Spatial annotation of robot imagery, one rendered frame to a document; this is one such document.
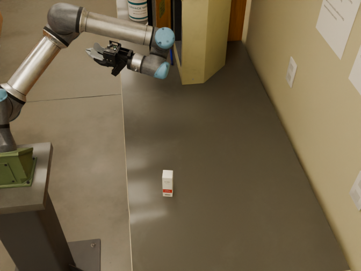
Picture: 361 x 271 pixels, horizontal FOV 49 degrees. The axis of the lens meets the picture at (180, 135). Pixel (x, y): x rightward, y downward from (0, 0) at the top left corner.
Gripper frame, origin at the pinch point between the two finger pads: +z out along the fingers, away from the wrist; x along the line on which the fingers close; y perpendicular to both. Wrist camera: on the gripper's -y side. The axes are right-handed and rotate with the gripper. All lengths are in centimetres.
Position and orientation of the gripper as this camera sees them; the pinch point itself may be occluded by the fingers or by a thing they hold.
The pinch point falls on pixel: (88, 51)
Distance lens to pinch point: 177.2
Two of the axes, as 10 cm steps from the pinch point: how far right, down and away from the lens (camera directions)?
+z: -9.5, -2.9, 0.8
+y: 0.7, -4.9, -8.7
